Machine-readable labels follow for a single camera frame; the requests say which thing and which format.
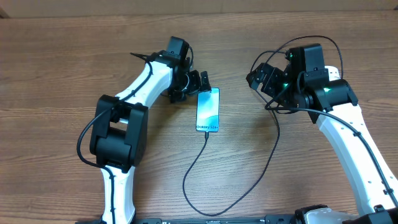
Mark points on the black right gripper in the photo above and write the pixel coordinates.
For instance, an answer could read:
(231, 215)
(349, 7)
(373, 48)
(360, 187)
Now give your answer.
(274, 78)

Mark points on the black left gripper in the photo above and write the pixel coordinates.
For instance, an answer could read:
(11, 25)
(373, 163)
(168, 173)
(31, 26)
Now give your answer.
(194, 88)

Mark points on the blue Samsung Galaxy smartphone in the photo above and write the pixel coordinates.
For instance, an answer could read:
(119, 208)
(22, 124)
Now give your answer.
(208, 111)

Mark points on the white power extension strip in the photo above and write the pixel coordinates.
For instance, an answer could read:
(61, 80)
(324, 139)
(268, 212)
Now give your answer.
(333, 73)

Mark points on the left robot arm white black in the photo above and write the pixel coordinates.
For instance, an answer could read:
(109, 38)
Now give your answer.
(119, 128)

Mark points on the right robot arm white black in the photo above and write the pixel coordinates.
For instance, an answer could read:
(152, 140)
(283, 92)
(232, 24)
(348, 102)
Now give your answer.
(308, 85)

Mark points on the brown cardboard backdrop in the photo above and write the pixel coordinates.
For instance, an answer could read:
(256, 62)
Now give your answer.
(77, 8)

